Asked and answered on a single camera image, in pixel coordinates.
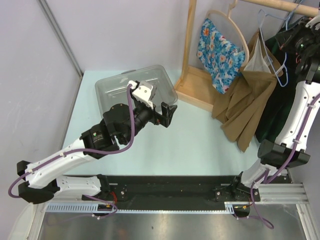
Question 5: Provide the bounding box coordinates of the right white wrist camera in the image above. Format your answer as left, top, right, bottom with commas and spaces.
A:
305, 15, 320, 30

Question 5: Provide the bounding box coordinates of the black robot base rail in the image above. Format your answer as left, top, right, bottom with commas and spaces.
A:
82, 174, 292, 221

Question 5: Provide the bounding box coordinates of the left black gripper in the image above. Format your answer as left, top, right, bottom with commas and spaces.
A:
121, 100, 176, 144

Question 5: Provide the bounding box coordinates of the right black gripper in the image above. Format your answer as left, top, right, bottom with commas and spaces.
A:
276, 16, 320, 58

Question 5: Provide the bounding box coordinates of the green plaid garment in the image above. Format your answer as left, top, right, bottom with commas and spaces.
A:
255, 53, 297, 143

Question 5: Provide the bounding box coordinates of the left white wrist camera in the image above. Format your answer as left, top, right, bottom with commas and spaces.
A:
127, 80, 157, 110

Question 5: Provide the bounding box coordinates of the beige wooden hanger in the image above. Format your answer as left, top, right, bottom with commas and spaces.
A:
205, 0, 250, 67

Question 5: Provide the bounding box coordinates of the wooden clothes rack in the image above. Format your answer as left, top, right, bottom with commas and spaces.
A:
173, 0, 320, 113

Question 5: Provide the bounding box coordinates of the clear plastic tray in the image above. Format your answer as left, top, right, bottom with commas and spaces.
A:
95, 65, 178, 115

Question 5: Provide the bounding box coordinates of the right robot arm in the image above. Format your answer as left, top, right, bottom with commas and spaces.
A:
230, 16, 320, 201

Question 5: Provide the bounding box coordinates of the blue wire hanger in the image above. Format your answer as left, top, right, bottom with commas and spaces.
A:
257, 0, 307, 88

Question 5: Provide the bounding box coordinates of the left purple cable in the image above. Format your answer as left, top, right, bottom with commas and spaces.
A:
7, 83, 137, 222

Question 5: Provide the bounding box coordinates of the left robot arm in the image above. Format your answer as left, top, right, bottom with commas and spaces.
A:
17, 102, 178, 204

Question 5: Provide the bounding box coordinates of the tan garment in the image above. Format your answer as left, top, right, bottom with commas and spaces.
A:
211, 31, 281, 152

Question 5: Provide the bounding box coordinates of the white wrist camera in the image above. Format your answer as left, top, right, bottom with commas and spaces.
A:
127, 80, 157, 110
305, 15, 320, 30

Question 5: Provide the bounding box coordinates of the blue floral skirt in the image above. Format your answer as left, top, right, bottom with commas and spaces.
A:
196, 18, 245, 94

